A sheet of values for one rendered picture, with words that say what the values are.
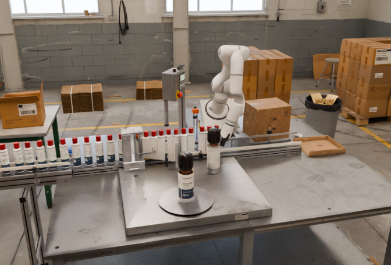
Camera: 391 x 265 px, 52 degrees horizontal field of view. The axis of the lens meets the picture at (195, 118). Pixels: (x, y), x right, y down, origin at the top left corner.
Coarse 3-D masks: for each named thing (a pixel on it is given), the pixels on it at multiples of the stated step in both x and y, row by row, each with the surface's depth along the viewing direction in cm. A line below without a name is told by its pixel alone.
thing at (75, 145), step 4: (72, 140) 263; (76, 140) 263; (72, 144) 263; (76, 144) 263; (72, 148) 263; (76, 148) 263; (72, 152) 265; (76, 152) 264; (76, 156) 265; (80, 156) 268; (76, 160) 266; (80, 160) 268; (76, 164) 267; (80, 164) 269
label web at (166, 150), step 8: (136, 144) 267; (144, 144) 270; (152, 144) 268; (160, 144) 266; (168, 144) 265; (136, 152) 270; (144, 152) 271; (160, 152) 268; (168, 152) 267; (168, 160) 269
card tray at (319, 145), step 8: (312, 136) 321; (320, 136) 323; (328, 136) 322; (304, 144) 315; (312, 144) 315; (320, 144) 315; (328, 144) 315; (336, 144) 312; (304, 152) 302; (312, 152) 295; (320, 152) 297; (328, 152) 298; (336, 152) 300; (344, 152) 302
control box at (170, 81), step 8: (168, 72) 268; (176, 72) 268; (168, 80) 267; (176, 80) 267; (184, 80) 280; (168, 88) 269; (176, 88) 268; (184, 88) 282; (168, 96) 271; (176, 96) 270
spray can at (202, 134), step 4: (200, 128) 282; (200, 132) 282; (204, 132) 283; (200, 136) 283; (204, 136) 283; (200, 140) 284; (204, 140) 284; (200, 144) 285; (204, 144) 285; (200, 148) 286; (204, 148) 286
